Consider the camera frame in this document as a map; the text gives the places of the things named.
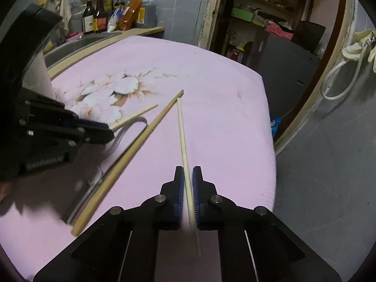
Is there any orange snack bag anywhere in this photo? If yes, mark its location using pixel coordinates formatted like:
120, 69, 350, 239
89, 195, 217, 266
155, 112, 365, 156
118, 0, 143, 31

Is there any steel sink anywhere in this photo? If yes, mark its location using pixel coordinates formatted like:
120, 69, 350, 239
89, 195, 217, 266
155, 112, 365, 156
44, 31, 121, 69

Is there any white hose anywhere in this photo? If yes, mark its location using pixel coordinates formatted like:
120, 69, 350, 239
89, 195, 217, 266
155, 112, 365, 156
320, 43, 370, 101

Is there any large oil jug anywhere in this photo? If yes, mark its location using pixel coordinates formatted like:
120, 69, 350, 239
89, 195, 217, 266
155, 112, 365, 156
136, 0, 157, 29

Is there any white rubber glove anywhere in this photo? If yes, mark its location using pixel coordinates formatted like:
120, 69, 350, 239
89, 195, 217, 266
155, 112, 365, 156
342, 29, 375, 73

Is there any person's left hand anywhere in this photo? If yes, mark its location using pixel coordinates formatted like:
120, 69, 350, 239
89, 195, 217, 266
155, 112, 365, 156
0, 182, 13, 202

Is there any green box on shelf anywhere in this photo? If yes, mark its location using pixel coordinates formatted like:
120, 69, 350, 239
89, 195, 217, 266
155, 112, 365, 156
231, 8, 254, 22

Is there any dark soy sauce bottle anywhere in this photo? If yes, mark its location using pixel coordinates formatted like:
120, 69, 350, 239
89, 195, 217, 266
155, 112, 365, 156
94, 0, 108, 33

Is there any long dark wooden chopstick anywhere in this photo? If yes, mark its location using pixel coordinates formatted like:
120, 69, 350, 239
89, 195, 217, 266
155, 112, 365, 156
71, 90, 184, 237

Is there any dark wine bottle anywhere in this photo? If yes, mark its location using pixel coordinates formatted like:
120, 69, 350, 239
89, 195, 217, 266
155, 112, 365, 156
82, 0, 95, 34

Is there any white plastic utensil holder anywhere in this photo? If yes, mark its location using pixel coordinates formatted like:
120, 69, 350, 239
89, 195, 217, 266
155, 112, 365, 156
22, 52, 56, 100

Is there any light wooden chopstick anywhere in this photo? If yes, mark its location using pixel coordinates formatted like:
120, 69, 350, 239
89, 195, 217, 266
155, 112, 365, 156
177, 98, 201, 258

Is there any dark grey cabinet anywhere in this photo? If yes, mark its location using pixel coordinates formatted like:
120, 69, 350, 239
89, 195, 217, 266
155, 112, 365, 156
247, 29, 320, 118

